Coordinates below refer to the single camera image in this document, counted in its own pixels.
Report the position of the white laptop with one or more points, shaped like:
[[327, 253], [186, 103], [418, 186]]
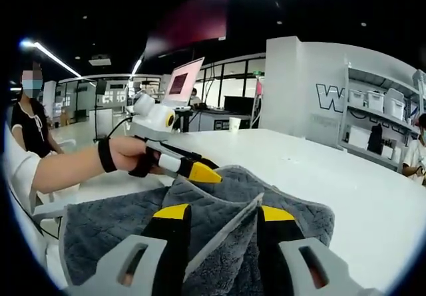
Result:
[[181, 83]]

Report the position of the short ceiling light strip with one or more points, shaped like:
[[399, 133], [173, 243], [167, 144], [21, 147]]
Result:
[[53, 56]]

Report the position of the black bag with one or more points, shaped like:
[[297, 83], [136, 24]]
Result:
[[375, 139]]

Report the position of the black monitor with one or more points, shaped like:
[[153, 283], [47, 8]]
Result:
[[239, 105]]

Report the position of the grey metal shelf rack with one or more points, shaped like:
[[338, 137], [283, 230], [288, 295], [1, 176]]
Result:
[[372, 80]]

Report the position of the white paper cup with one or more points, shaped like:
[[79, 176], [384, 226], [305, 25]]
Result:
[[235, 124]]

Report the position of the black speaker stand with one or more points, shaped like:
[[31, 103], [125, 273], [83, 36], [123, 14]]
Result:
[[101, 86]]

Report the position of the green exit sign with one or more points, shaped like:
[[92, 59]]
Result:
[[259, 73]]

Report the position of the person's left hand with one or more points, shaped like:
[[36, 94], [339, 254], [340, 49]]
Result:
[[129, 156]]

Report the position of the row of white storage bins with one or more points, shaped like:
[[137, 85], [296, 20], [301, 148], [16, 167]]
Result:
[[374, 101]]

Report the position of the ceiling air conditioner unit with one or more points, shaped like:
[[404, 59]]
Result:
[[100, 60]]

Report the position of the grey towel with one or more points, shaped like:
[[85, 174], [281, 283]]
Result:
[[213, 203]]

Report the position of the black counter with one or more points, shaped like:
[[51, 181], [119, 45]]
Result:
[[213, 121]]

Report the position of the pink flag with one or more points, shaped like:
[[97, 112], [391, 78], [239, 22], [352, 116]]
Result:
[[259, 86]]

